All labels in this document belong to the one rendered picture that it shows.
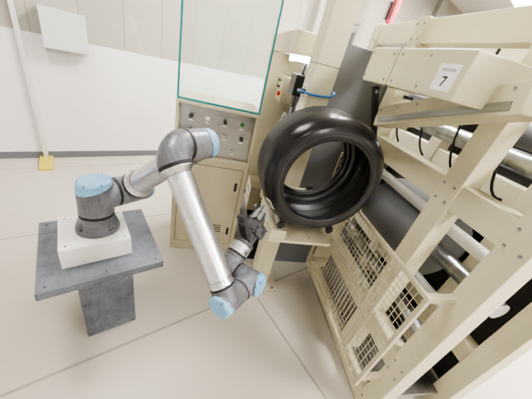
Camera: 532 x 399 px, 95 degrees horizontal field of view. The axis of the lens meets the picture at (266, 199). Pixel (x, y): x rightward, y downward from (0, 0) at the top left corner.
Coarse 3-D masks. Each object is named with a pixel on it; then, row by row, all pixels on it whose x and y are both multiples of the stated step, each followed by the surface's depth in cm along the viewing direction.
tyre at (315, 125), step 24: (288, 120) 112; (312, 120) 101; (336, 120) 101; (264, 144) 119; (288, 144) 102; (312, 144) 101; (360, 144) 104; (264, 168) 110; (288, 168) 106; (360, 168) 137; (264, 192) 116; (288, 192) 146; (312, 192) 149; (336, 192) 147; (360, 192) 133; (288, 216) 120; (312, 216) 139; (336, 216) 124
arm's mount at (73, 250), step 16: (64, 224) 121; (64, 240) 112; (80, 240) 114; (96, 240) 116; (112, 240) 119; (128, 240) 122; (64, 256) 109; (80, 256) 113; (96, 256) 117; (112, 256) 122
